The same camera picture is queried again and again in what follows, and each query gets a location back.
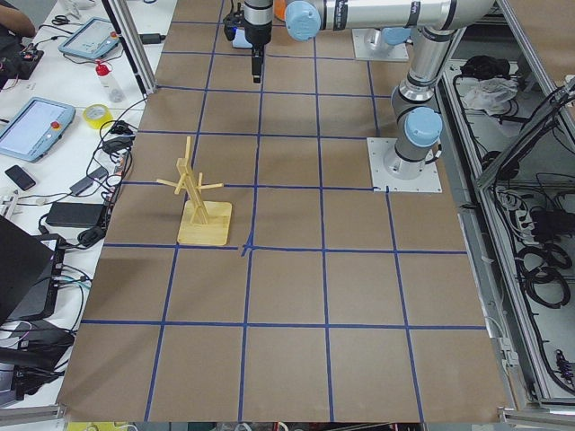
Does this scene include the black laptop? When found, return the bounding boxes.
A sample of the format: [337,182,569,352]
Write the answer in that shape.
[1,218,65,323]

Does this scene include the red capped squeeze bottle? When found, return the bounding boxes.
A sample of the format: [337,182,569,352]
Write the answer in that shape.
[95,60,125,103]

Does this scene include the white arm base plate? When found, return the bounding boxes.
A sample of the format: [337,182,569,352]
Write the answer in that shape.
[367,137,442,193]

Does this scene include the blue teach pendant far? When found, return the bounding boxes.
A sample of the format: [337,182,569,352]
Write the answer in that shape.
[58,17,119,60]

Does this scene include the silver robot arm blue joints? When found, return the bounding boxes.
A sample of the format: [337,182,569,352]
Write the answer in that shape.
[285,1,492,162]

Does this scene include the yellow tape roll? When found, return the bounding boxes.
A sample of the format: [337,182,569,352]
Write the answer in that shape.
[83,104,113,129]

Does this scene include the wooden cup rack stand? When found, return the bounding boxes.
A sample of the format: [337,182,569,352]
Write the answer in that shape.
[156,136,233,246]

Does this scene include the blue teach pendant near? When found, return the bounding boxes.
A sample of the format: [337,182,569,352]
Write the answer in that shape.
[1,97,76,162]

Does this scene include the black gripper body view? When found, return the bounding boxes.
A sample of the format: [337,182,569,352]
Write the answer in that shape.
[223,0,273,47]

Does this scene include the black power adapter brick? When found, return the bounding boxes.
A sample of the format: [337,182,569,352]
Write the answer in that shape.
[46,202,105,228]

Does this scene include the blue teach pendant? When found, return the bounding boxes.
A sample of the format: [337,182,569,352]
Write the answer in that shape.
[1,97,76,162]
[58,17,119,60]

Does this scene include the white crumpled cloth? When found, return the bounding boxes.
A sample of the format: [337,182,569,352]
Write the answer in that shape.
[462,78,518,115]

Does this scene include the black smartphone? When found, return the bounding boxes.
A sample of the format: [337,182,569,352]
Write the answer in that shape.
[4,165,36,191]

